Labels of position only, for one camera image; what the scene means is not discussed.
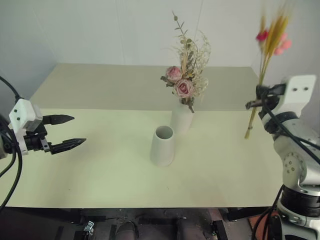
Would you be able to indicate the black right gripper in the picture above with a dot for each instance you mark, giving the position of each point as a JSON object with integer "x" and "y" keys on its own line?
{"x": 270, "y": 102}

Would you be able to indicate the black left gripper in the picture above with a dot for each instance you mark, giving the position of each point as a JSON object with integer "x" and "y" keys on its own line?
{"x": 35, "y": 143}

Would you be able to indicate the yellow wheat flower bouquet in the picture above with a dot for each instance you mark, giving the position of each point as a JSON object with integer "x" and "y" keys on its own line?
{"x": 273, "y": 35}

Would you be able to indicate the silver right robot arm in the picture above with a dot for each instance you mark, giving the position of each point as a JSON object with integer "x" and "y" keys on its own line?
{"x": 293, "y": 163}

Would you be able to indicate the pink rose dried bouquet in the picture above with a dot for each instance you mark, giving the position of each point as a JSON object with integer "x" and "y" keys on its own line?
{"x": 184, "y": 87}

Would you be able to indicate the white ceramic vase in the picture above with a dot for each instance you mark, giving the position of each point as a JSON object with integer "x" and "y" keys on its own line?
{"x": 181, "y": 120}
{"x": 162, "y": 150}

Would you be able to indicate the small metal clamp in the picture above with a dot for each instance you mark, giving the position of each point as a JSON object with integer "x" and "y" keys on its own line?
{"x": 89, "y": 226}

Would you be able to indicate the dark rounded shape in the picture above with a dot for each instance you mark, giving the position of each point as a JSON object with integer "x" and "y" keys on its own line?
{"x": 128, "y": 231}

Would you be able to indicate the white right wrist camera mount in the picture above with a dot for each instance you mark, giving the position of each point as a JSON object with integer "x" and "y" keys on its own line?
{"x": 298, "y": 92}

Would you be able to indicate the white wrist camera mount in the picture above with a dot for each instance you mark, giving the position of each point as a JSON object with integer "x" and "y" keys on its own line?
{"x": 23, "y": 115}
{"x": 298, "y": 92}

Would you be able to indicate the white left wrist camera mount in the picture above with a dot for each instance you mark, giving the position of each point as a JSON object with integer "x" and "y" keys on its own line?
{"x": 23, "y": 115}

